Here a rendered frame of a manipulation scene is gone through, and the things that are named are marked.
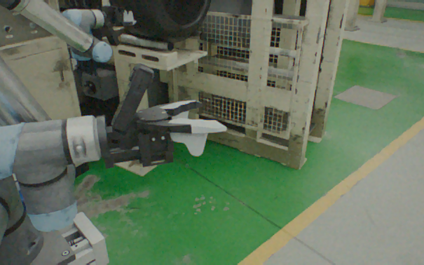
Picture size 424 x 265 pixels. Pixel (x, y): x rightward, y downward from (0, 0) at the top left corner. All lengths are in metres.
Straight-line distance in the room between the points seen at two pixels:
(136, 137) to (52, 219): 0.19
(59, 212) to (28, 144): 0.13
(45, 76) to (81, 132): 1.52
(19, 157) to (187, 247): 1.33
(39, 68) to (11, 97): 1.37
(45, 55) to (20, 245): 1.36
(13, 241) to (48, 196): 0.25
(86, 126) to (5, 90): 0.17
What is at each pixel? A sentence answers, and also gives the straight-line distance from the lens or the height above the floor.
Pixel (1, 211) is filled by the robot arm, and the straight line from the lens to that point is 0.74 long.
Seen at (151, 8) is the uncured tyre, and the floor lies 1.09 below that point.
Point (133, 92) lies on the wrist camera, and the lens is 0.55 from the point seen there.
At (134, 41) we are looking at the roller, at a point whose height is 0.90.
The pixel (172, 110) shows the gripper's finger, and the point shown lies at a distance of 0.62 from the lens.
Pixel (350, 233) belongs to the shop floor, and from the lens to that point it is 2.00.
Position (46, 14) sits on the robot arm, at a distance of 1.27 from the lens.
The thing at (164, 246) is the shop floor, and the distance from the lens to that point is 1.81.
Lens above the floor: 1.31
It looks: 28 degrees down
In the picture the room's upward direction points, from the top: straight up
